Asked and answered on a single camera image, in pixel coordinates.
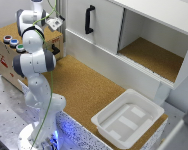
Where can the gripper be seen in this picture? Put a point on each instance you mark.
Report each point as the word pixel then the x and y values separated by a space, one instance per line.
pixel 54 23

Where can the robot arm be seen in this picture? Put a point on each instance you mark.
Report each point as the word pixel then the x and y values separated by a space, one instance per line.
pixel 35 63

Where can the wooden drawer box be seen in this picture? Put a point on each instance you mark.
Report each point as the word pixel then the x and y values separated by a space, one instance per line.
pixel 4 71

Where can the green button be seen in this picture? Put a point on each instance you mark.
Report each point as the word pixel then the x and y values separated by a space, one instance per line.
pixel 20 47

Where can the blue button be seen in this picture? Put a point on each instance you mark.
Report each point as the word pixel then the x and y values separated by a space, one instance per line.
pixel 14 42

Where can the red button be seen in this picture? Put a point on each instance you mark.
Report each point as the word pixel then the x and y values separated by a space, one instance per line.
pixel 7 38

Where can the white sliding door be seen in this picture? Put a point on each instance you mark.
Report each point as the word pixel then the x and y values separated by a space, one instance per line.
pixel 105 25

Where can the white cabinet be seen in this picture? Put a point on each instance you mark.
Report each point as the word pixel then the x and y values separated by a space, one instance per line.
pixel 134 71

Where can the white plastic box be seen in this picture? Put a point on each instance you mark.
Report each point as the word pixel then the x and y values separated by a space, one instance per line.
pixel 129 120

